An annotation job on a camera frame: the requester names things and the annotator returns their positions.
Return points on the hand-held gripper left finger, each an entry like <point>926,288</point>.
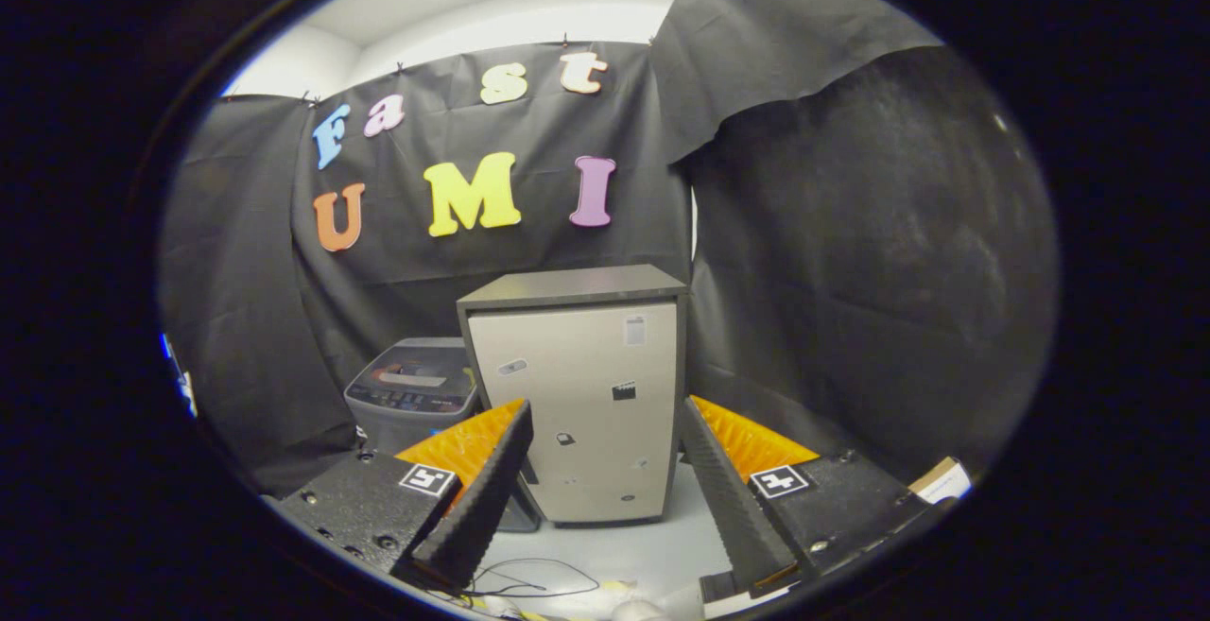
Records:
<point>482,498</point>

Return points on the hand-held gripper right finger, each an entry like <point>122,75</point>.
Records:
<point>728,498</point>

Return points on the grey washing machine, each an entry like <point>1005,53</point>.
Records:
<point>397,427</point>

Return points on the beige cabinet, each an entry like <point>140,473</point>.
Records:
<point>586,394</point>

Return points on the cardboard piece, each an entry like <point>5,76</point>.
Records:
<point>941,481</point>

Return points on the blue and white object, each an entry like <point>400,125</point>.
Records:
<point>180,375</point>

